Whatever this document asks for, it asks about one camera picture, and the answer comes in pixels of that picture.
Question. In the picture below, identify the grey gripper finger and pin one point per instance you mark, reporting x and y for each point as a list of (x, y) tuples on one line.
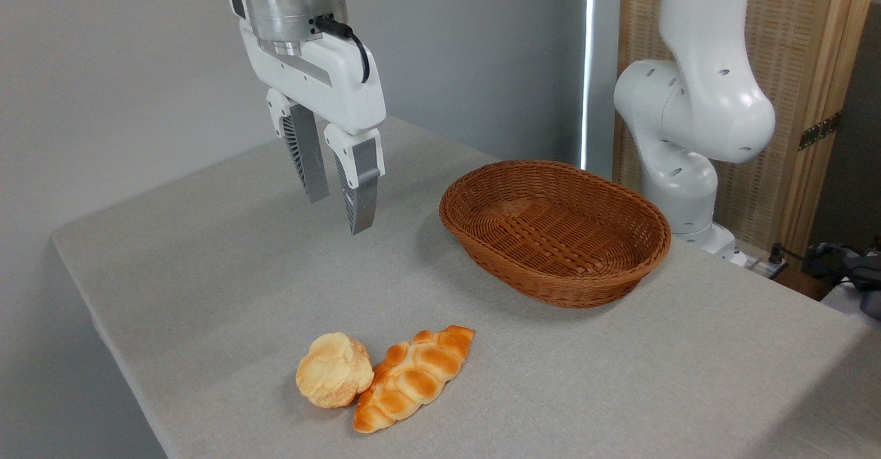
[(308, 156), (363, 190)]

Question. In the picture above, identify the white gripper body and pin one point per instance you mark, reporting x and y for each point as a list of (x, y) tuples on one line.
[(330, 80)]

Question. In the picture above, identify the round pale bread bun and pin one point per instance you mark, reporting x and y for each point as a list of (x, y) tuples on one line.
[(334, 369)]

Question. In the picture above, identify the brown wicker oval basket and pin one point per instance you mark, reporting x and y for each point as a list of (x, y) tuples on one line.
[(550, 232)]

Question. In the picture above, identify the braided golden bread loaf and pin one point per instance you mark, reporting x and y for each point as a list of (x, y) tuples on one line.
[(413, 376)]

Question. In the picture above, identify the silver metal wrist flange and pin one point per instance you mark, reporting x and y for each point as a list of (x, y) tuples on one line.
[(289, 12)]

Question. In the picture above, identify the grey tablecloth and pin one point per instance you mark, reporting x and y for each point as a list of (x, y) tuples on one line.
[(241, 273)]

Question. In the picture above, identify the black power plug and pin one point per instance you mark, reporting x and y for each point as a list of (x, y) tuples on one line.
[(777, 256)]

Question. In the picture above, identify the wooden bamboo folding screen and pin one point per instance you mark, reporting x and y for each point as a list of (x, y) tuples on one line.
[(791, 32)]

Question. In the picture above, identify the metal screen hinge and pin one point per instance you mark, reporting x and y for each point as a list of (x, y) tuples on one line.
[(819, 131)]

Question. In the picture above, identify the dark grey bag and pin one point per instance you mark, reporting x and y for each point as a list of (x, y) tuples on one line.
[(864, 273)]

